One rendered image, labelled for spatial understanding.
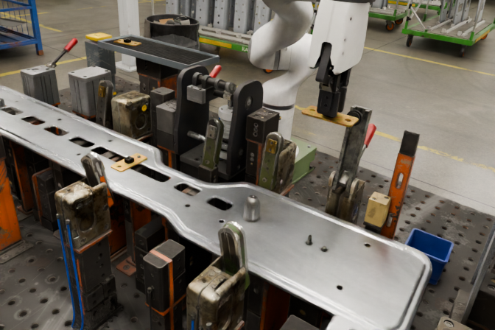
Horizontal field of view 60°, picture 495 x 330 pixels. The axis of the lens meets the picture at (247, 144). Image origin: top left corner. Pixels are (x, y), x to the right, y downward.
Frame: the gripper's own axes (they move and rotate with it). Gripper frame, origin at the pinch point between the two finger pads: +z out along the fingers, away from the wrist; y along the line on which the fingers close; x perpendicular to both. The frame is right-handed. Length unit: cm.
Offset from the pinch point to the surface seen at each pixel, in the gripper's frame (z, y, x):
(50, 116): 28, -5, -83
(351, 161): 16.9, -14.5, 0.6
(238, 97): 11.2, -15.8, -27.6
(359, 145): 12.9, -14.1, 1.7
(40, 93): 28, -15, -102
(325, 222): 27.7, -7.6, -0.2
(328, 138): 128, -247, -90
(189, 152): 31, -18, -44
